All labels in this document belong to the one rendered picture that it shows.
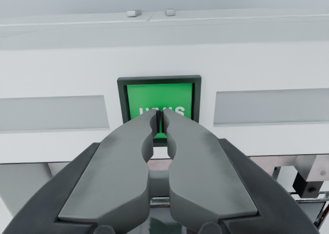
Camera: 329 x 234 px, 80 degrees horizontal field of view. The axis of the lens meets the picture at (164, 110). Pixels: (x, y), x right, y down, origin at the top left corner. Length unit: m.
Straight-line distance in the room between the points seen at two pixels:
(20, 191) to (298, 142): 0.27
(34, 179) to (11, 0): 1.10
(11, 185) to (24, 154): 0.06
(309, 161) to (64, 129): 0.28
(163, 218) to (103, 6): 0.99
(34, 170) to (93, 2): 0.95
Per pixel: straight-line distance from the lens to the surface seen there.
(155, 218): 0.34
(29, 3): 1.26
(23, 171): 0.27
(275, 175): 0.39
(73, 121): 0.17
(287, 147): 0.20
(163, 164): 0.29
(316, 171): 0.32
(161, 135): 0.16
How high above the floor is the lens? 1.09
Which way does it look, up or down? 62 degrees down
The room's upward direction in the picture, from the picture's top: 179 degrees clockwise
